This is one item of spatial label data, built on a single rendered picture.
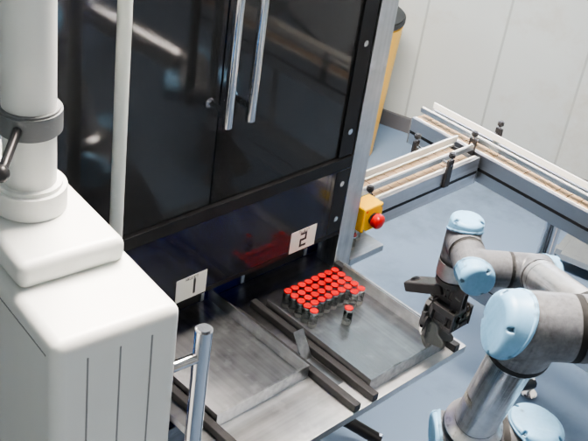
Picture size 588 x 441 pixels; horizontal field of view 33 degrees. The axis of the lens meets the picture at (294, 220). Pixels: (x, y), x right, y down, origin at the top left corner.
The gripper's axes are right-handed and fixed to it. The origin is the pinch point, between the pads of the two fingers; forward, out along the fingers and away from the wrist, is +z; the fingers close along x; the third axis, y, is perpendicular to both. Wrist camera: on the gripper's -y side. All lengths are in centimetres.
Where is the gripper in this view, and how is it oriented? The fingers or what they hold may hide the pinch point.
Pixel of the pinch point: (426, 341)
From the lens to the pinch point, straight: 233.9
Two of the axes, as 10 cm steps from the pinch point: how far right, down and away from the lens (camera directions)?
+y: 6.8, 4.7, -5.6
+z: -1.3, 8.3, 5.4
